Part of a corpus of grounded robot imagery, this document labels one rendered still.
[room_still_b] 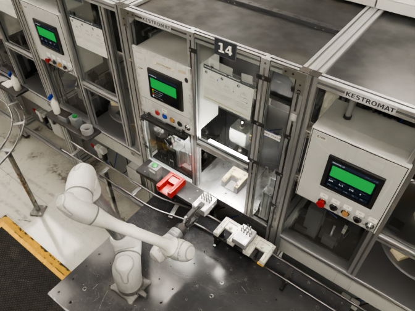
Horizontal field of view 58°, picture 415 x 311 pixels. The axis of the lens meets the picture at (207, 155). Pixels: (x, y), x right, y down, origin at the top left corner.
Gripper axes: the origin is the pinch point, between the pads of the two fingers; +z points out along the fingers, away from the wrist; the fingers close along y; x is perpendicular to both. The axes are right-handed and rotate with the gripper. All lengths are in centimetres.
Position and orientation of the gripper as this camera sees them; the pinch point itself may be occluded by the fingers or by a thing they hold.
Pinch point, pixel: (199, 208)
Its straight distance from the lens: 228.7
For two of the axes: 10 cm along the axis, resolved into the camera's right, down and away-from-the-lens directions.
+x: -8.0, -4.2, 4.2
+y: -0.1, -7.0, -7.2
